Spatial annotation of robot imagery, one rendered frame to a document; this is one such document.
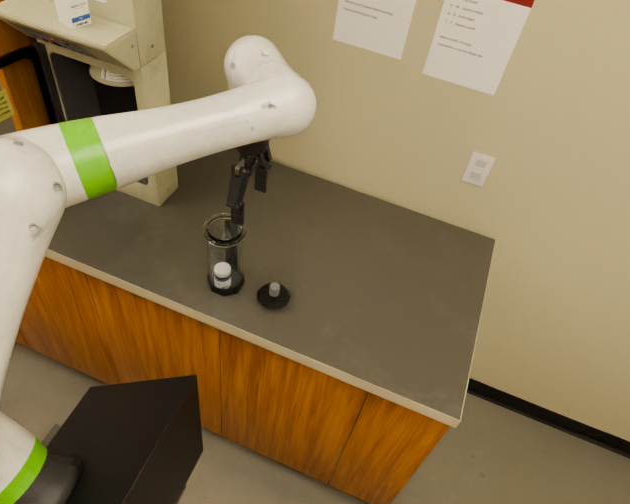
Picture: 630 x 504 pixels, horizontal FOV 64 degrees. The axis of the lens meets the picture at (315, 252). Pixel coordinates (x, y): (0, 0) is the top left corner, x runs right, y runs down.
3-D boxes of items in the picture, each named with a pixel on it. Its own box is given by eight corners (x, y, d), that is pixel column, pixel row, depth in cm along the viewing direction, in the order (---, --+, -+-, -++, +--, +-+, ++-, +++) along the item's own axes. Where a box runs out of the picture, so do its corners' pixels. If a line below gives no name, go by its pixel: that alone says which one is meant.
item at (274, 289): (265, 283, 145) (266, 268, 140) (294, 295, 144) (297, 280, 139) (251, 306, 139) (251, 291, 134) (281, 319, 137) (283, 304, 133)
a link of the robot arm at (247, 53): (269, 21, 96) (213, 28, 91) (300, 53, 89) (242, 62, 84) (265, 87, 106) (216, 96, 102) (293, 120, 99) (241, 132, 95)
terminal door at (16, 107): (70, 166, 160) (35, 43, 131) (-15, 220, 141) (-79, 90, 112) (68, 165, 161) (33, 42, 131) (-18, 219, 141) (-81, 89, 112)
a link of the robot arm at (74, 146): (-16, 239, 67) (-60, 149, 63) (-4, 223, 78) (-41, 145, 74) (122, 197, 73) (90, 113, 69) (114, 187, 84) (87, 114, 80)
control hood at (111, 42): (33, 32, 131) (22, -9, 124) (141, 68, 126) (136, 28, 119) (-1, 49, 124) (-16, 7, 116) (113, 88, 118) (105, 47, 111)
